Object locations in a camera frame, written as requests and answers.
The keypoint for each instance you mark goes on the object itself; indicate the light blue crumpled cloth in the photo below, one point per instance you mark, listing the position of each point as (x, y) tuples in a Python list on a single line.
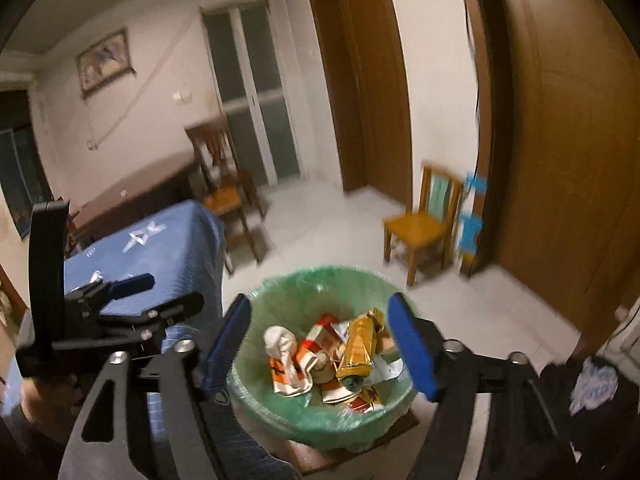
[(592, 387)]

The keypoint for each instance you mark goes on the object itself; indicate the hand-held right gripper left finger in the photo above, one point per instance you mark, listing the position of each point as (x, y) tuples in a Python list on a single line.
[(227, 345)]

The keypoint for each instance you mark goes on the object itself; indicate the white tissue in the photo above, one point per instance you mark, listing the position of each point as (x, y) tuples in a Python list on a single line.
[(280, 342)]

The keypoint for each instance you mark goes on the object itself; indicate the white printed plastic bag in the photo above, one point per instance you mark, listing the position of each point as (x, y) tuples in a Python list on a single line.
[(392, 367)]

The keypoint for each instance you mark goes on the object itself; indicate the yellow wrapper with barcode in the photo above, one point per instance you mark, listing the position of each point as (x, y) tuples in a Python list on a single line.
[(360, 345)]

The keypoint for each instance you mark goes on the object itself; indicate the brown panelled wooden door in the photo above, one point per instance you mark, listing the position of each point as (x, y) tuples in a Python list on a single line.
[(565, 160)]

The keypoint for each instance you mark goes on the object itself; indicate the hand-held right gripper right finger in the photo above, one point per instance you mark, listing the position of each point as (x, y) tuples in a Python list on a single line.
[(412, 345)]

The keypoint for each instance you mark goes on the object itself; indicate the person's left hand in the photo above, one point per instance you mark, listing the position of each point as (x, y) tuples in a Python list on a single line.
[(47, 407)]

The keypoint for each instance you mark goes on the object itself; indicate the small wooden chair green panel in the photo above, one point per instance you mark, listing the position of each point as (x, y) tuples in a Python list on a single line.
[(415, 227)]

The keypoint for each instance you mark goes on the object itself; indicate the dark clothing heap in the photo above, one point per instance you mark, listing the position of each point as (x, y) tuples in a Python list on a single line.
[(555, 410)]

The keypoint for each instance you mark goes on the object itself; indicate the crumpled clear plastic wrap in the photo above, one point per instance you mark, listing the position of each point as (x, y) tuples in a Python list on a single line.
[(90, 280)]

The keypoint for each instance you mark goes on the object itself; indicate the blue tape strip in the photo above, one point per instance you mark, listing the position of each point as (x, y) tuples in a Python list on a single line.
[(476, 183)]

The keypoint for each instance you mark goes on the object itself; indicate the dark wooden dining table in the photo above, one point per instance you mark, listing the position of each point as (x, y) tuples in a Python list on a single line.
[(135, 190)]

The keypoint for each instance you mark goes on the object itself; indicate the blue tape patch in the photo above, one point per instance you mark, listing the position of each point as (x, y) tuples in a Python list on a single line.
[(471, 232)]

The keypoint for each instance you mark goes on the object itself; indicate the long cream and red carton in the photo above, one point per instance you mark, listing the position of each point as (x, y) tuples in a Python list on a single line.
[(362, 400)]

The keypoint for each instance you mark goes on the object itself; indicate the orange and white paper carton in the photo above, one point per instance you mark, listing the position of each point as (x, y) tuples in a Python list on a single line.
[(295, 375)]

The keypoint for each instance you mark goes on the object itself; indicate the red cigarette pack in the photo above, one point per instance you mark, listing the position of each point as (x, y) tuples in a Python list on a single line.
[(322, 335)]

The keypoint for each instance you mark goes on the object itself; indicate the white light switch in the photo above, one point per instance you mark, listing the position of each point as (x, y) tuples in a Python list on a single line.
[(182, 97)]

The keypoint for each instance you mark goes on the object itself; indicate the framed wall picture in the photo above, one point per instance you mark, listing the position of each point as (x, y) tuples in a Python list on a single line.
[(105, 62)]

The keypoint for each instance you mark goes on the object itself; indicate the frosted glass double door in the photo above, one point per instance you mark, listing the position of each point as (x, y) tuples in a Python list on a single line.
[(250, 90)]

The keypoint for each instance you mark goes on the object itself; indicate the white trash bin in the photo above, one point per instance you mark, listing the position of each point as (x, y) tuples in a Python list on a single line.
[(280, 425)]

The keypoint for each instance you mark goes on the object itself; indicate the orange wooden stool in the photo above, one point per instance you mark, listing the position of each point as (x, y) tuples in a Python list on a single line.
[(225, 202)]

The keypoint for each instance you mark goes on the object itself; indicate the blue checked star tablecloth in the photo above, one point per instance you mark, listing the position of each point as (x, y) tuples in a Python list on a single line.
[(175, 245)]

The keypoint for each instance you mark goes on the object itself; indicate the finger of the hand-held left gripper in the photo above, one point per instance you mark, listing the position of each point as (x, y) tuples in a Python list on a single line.
[(131, 285), (160, 315)]

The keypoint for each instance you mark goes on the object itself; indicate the dark wooden dining chair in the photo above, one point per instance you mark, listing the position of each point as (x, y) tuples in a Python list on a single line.
[(215, 145)]

